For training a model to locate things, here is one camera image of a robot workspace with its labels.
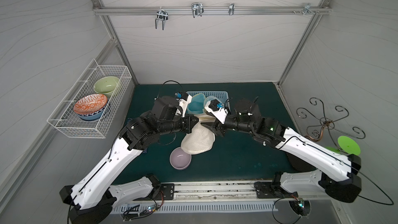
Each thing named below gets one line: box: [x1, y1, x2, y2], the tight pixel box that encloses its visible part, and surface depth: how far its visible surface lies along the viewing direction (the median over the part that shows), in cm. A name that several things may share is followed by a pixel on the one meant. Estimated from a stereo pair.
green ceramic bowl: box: [93, 76, 120, 98], surface depth 73 cm
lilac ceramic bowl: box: [169, 146, 192, 171], surface depth 82 cm
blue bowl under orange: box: [76, 103, 108, 121], surface depth 58 cm
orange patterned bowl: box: [73, 93, 108, 115], surface depth 64 cm
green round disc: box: [337, 135, 361, 156], surface depth 57 cm
